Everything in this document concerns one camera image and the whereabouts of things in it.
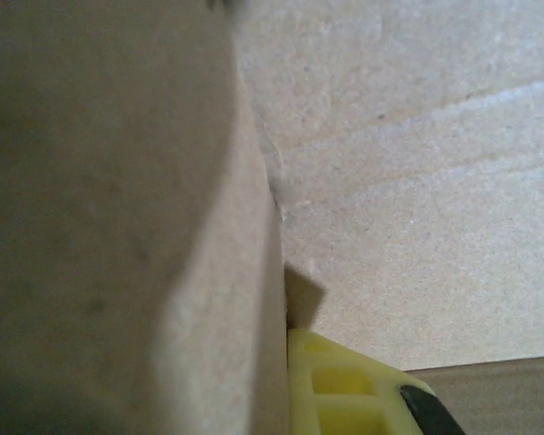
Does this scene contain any brown cardboard paper box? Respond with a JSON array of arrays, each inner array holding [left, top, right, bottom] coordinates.
[[0, 0, 544, 435]]

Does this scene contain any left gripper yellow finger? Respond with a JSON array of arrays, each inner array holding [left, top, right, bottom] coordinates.
[[286, 327, 469, 435]]

